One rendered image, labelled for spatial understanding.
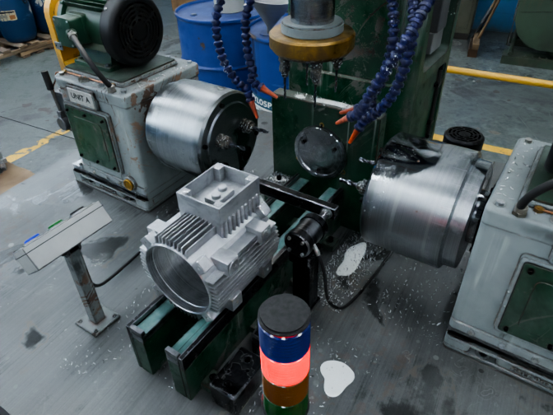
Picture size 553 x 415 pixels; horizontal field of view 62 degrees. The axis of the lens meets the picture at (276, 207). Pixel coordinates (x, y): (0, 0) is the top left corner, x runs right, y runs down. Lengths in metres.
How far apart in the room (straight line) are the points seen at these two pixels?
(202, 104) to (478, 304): 0.75
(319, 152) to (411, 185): 0.36
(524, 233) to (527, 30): 4.25
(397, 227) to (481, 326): 0.25
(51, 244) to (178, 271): 0.24
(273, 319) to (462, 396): 0.57
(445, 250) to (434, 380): 0.26
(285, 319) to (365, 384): 0.48
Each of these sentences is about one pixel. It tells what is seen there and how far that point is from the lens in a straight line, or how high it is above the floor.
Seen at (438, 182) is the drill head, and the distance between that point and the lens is 0.90.
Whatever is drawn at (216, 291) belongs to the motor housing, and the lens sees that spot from 0.81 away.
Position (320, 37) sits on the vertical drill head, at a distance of 0.97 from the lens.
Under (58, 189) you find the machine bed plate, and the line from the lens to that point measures 1.62.
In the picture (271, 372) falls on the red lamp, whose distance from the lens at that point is 0.58.
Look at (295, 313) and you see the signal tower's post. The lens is 0.53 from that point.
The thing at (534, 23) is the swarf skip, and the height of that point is 0.40.
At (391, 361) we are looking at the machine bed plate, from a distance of 1.02.
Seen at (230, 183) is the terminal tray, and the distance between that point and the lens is 0.92.
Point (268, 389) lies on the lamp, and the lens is 0.61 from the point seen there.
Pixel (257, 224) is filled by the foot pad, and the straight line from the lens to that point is 0.87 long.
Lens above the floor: 1.62
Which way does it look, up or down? 37 degrees down
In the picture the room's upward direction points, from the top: 2 degrees counter-clockwise
